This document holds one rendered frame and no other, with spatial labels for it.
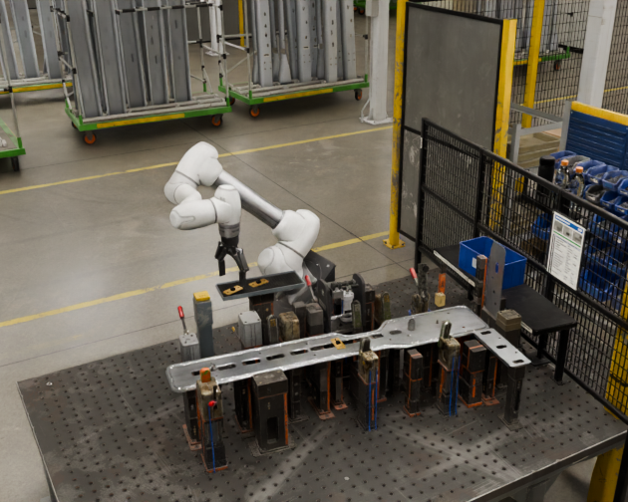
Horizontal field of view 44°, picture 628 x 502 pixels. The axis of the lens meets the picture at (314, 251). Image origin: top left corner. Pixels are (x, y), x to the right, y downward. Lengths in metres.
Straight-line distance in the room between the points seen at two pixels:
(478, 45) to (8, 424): 3.71
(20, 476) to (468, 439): 2.33
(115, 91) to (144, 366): 6.39
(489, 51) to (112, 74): 5.61
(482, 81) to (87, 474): 3.52
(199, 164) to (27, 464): 1.87
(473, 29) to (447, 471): 3.17
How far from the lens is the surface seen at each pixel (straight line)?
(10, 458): 4.53
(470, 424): 3.34
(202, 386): 2.91
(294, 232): 3.74
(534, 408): 3.48
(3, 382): 5.16
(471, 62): 5.39
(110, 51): 9.73
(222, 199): 3.11
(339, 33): 11.35
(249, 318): 3.21
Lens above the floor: 2.70
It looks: 25 degrees down
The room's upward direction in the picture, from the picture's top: 1 degrees counter-clockwise
